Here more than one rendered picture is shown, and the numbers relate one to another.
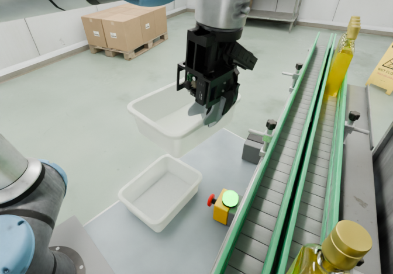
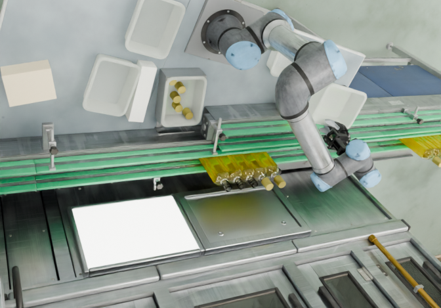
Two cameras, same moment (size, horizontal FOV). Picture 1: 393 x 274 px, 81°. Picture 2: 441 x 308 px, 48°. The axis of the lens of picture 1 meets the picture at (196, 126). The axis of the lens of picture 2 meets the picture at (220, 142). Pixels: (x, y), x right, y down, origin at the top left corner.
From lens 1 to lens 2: 1.76 m
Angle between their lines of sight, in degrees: 56
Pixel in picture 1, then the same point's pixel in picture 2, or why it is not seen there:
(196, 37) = (339, 151)
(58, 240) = (247, 18)
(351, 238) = (281, 184)
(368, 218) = (297, 165)
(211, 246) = (266, 94)
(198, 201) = not seen: hidden behind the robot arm
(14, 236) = (252, 63)
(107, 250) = not seen: hidden behind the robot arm
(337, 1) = not seen: outside the picture
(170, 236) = (266, 72)
